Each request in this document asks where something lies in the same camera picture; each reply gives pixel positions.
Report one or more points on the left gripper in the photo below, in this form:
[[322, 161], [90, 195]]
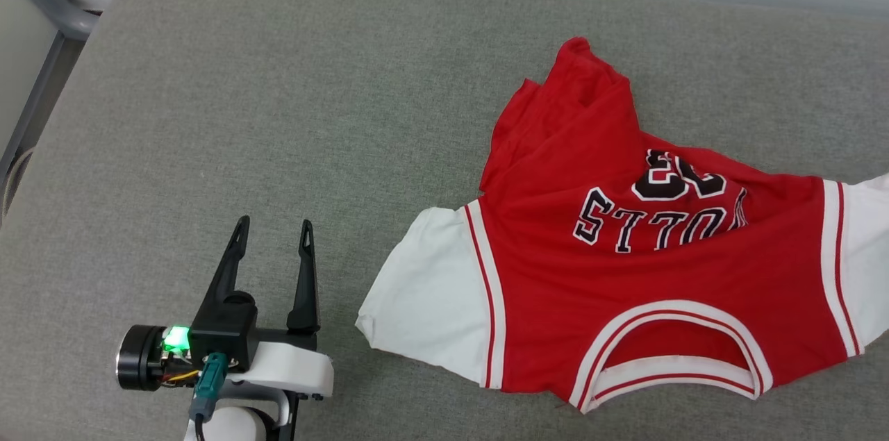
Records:
[[142, 358]]

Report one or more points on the red and white basketball jersey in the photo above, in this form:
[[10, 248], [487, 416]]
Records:
[[625, 288]]

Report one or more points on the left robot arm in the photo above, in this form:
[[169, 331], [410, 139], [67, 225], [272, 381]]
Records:
[[233, 426]]

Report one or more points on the teal left camera connector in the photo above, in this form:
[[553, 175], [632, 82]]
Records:
[[210, 382]]

